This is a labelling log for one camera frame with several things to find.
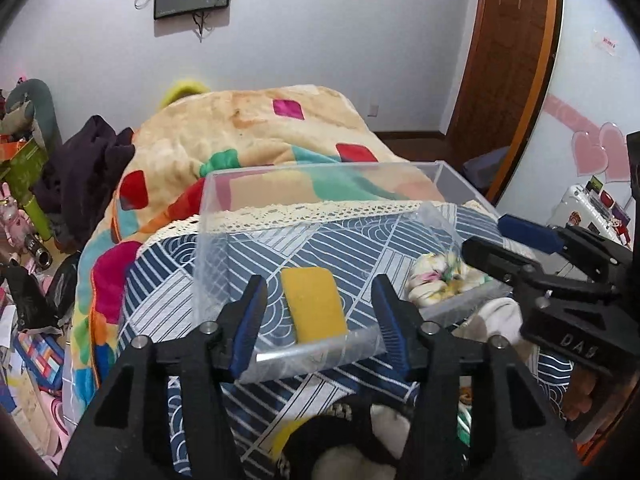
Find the brown wooden door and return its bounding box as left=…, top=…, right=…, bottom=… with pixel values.
left=446, top=0, right=547, bottom=169

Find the dark purple clothing pile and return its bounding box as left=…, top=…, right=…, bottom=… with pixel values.
left=32, top=115, right=136, bottom=252

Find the pink rabbit toy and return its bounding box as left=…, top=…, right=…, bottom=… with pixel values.
left=1, top=182, right=32, bottom=254

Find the blue patterned tablecloth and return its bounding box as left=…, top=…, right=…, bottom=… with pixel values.
left=117, top=200, right=573, bottom=479

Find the green bottle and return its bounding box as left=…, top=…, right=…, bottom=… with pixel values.
left=22, top=194, right=52, bottom=240

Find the yellow sponge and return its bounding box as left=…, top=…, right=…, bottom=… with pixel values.
left=281, top=266, right=348, bottom=344

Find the white drawstring bag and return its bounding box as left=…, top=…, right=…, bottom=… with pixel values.
left=452, top=297, right=523, bottom=347

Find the green knitted cloth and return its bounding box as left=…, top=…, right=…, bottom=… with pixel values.
left=457, top=402, right=472, bottom=446

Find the person's hand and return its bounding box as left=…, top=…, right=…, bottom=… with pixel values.
left=562, top=365, right=597, bottom=420

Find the clear plastic storage box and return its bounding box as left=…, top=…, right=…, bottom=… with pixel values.
left=193, top=162, right=501, bottom=382

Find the floral scrunchie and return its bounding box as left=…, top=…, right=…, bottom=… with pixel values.
left=405, top=252, right=490, bottom=308

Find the wooden wardrobe with sliding doors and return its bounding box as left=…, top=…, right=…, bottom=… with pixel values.
left=497, top=0, right=639, bottom=223

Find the black and white pouch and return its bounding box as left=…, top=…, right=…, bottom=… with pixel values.
left=271, top=394, right=413, bottom=479

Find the colourful plush blanket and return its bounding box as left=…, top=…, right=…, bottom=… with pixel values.
left=70, top=84, right=444, bottom=408

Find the white suitcase with stickers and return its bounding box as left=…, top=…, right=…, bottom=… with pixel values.
left=547, top=176, right=632, bottom=249

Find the green cardboard box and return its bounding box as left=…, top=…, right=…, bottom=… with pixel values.
left=1, top=140, right=48, bottom=203

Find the grey plush toy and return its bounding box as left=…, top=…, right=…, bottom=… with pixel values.
left=1, top=79, right=62, bottom=154

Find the yellow chair back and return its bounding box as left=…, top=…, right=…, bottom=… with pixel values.
left=158, top=79, right=210, bottom=110

